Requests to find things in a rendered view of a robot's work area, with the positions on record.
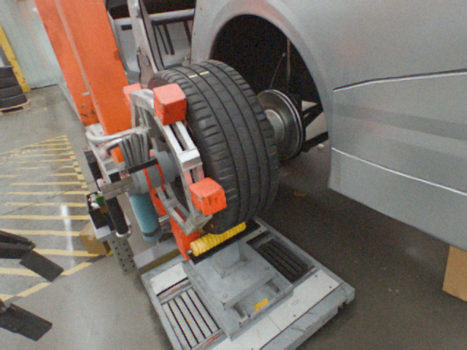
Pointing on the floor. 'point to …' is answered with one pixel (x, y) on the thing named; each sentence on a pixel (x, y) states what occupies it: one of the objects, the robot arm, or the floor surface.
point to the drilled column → (122, 254)
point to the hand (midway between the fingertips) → (47, 297)
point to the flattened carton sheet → (456, 273)
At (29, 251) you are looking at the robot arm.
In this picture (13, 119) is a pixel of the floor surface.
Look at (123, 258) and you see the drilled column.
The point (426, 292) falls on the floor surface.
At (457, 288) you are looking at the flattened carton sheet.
